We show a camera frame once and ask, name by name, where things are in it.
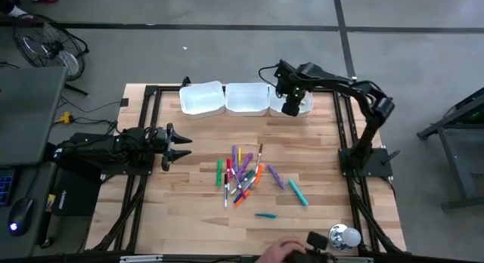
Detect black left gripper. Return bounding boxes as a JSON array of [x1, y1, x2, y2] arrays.
[[150, 122, 193, 172]]

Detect black floor fan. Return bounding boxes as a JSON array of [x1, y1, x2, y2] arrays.
[[13, 13, 90, 97]]

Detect black right camera cable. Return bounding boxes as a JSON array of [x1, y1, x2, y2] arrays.
[[258, 64, 281, 89]]

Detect black controller box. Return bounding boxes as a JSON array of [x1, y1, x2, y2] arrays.
[[51, 167, 102, 218]]

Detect yellow power plug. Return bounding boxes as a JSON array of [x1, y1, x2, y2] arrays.
[[54, 111, 75, 125]]

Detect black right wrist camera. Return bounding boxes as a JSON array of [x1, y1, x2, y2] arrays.
[[274, 59, 291, 82]]

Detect black table-level camera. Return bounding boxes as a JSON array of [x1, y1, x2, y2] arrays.
[[305, 230, 330, 263]]

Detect white plastic bin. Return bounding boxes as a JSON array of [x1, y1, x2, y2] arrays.
[[178, 80, 227, 119], [268, 85, 315, 119], [225, 82, 271, 117]]

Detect grey side desk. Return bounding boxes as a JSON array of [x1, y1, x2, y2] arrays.
[[0, 160, 57, 260]]

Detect person's foot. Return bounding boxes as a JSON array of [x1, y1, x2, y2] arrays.
[[0, 0, 37, 22]]

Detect black computer mouse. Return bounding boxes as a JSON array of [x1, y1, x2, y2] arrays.
[[7, 197, 35, 237]]

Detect person's hand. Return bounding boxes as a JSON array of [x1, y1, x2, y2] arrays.
[[256, 237, 306, 263]]

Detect black aluminium table frame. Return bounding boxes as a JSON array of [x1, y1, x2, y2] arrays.
[[88, 76, 408, 256]]

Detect magenta-capped white marker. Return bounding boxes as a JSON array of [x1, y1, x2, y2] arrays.
[[230, 167, 247, 200]]

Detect teal chunky highlighter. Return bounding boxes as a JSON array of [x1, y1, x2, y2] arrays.
[[287, 178, 309, 208]]

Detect green-capped white marker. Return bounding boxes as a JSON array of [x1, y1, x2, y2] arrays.
[[230, 170, 256, 196]]

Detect black floor cable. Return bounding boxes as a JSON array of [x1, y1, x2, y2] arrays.
[[71, 117, 119, 138]]

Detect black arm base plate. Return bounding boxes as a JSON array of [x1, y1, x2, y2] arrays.
[[338, 147, 401, 178], [98, 162, 156, 177]]

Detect blue-capped white marker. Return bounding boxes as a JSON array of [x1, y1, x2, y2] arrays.
[[233, 177, 259, 203]]

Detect dark grey metal table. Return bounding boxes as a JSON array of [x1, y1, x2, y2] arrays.
[[417, 87, 484, 212]]

